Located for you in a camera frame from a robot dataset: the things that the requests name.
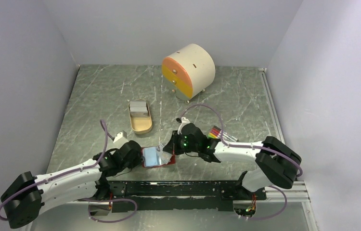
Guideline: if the cream drawer cabinet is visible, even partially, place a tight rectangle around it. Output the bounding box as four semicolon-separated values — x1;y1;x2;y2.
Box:
161;43;216;102

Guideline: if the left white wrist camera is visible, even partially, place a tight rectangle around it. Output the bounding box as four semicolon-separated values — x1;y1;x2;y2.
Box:
113;131;128;149

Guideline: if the pack of coloured markers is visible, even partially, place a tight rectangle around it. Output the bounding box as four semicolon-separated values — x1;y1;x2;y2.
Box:
207;126;239;142

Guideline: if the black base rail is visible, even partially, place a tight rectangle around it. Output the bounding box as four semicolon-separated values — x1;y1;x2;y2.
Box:
92;180;267;211

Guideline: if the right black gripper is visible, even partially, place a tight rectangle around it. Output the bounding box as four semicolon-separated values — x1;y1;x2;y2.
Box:
163;130;200;155

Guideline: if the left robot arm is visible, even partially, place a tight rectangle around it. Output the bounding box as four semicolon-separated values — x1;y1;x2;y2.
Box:
0;141;142;229

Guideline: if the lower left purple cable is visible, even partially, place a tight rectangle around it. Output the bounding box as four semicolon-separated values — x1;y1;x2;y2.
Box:
81;197;138;223

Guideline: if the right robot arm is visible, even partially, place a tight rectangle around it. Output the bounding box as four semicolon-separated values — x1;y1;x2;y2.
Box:
162;123;302;199

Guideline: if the red leather card holder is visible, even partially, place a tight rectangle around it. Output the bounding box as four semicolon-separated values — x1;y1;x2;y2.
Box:
142;144;176;168

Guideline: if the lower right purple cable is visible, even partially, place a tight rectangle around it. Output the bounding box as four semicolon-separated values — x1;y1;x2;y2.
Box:
238;186;288;221

